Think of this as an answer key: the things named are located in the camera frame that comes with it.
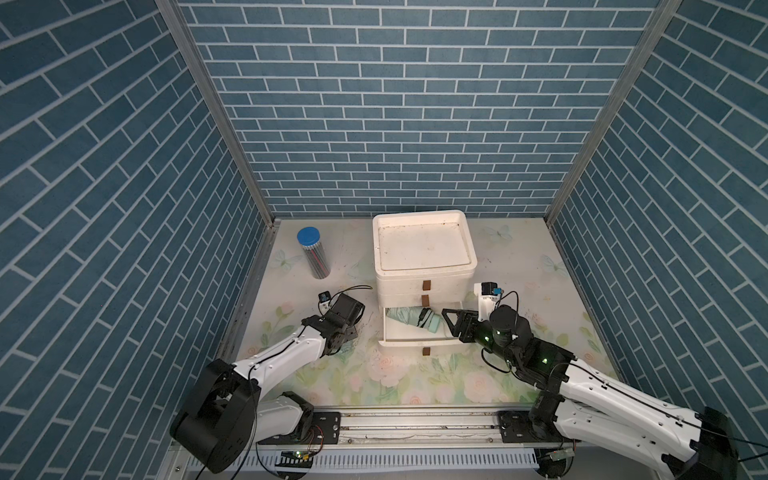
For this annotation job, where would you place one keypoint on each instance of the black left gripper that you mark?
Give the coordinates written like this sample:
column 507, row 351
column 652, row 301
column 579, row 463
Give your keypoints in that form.
column 353, row 324

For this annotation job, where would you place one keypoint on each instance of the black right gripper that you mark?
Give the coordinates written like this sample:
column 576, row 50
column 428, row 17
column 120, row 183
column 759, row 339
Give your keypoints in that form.
column 462, row 317

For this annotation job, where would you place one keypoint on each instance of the mint green umbrella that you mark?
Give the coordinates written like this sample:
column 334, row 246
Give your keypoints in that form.
column 419, row 317

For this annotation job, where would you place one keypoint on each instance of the white bottom drawer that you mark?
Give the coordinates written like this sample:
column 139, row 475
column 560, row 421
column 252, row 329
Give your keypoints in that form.
column 402, row 337

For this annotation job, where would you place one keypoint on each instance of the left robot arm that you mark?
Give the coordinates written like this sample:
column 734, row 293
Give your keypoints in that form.
column 225, row 413

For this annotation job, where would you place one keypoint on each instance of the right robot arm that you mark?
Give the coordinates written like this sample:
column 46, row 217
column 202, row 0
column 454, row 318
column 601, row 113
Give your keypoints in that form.
column 577, row 402

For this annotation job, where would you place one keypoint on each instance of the white plastic drawer cabinet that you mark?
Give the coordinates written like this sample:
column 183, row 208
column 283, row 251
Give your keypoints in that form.
column 412, row 247

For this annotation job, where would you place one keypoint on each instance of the floral table mat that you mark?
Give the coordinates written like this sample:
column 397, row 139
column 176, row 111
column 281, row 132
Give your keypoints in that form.
column 364, row 373

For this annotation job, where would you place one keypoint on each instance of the blue-lid clear straw canister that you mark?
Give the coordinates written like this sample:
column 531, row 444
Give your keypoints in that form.
column 309, row 239

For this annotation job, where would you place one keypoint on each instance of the green circuit board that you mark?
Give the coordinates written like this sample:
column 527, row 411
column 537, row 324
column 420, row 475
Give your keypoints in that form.
column 294, row 459

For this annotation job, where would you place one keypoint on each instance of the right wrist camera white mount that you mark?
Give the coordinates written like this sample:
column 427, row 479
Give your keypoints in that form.
column 488, row 295

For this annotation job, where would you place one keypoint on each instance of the metal linear rail base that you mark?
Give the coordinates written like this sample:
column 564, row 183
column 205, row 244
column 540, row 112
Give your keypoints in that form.
column 405, row 439

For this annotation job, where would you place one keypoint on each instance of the metal corner frame post left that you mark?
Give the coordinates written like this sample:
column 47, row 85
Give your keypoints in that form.
column 180, row 32

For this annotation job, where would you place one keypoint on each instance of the metal corner frame post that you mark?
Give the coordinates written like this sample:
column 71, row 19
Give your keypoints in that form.
column 651, row 35
column 180, row 32

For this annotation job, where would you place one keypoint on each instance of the metal corner frame post right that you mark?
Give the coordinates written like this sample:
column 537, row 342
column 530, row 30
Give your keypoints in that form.
column 651, row 35

